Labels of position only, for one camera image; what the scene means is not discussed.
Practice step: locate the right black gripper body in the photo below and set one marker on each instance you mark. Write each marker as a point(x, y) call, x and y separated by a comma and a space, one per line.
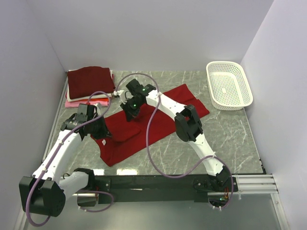
point(129, 112)

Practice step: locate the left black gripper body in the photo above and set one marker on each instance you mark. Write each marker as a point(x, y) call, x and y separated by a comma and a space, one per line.
point(100, 129)

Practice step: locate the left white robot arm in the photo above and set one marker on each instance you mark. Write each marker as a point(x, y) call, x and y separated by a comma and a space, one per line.
point(45, 192)

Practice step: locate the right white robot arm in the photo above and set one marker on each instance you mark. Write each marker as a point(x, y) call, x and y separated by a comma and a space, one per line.
point(188, 128)

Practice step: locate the folded orange-red t-shirt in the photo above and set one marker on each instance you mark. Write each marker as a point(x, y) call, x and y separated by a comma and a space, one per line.
point(104, 99)

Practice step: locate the folded pink t-shirt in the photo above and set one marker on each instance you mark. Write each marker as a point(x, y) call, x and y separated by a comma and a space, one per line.
point(76, 104)

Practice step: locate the folded dark red t-shirt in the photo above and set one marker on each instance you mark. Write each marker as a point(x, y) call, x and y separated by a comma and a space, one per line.
point(85, 81)

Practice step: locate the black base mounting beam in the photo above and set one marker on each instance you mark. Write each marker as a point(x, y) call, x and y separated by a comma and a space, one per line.
point(148, 195)

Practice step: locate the white perforated plastic basket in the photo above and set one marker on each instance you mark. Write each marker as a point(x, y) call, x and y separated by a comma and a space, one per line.
point(228, 86)

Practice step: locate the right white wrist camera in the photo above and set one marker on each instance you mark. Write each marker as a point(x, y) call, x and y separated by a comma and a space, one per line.
point(121, 95)

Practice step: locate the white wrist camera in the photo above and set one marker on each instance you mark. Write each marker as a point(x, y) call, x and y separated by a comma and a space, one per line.
point(97, 104)
point(121, 95)

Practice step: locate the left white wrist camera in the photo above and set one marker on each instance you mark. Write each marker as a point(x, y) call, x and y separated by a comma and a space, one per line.
point(97, 104)

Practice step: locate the aluminium extrusion rail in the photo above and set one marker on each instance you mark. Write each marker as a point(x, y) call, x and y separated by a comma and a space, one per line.
point(256, 184)

